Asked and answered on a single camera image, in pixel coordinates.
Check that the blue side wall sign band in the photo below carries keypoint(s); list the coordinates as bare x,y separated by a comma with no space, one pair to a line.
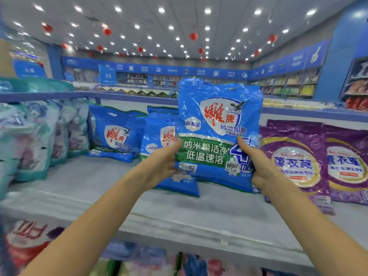
296,60

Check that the pink floral detergent bag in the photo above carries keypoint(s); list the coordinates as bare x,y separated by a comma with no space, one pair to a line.
207,267

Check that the small blue hanging sign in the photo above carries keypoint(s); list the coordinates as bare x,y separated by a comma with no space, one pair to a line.
28,68

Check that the narrow blue wall column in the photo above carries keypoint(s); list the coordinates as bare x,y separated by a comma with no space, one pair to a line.
55,63

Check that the person's left hand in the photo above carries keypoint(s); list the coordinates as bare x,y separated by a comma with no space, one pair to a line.
158,166

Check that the grey blue-framed shelf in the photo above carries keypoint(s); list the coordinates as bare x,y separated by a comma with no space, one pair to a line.
172,206

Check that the red white Libai bags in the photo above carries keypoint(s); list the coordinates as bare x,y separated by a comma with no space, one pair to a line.
26,238

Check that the blue tan pillar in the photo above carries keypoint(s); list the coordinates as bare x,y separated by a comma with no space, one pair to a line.
5,60

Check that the blue hanging aisle sign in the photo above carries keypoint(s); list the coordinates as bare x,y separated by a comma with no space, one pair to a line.
107,74

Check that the person's left forearm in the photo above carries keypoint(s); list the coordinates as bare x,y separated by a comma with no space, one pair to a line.
86,229

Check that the person's right hand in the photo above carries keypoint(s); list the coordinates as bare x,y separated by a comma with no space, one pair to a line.
264,172

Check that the small blue aisle sign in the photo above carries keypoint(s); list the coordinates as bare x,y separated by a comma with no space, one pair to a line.
150,81

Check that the person's right forearm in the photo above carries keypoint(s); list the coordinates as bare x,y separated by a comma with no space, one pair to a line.
316,232

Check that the row of red bottles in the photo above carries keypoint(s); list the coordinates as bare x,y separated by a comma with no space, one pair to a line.
358,103

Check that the group of ceiling spotlights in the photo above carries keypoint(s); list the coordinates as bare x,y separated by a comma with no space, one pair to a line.
38,8

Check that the group of red lanterns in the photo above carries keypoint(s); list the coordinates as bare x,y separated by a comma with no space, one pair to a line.
107,31

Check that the row of house-shaped cartons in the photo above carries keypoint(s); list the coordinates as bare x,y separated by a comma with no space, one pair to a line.
138,92

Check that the blue back wall sign band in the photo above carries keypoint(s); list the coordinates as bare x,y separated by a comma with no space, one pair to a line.
158,68

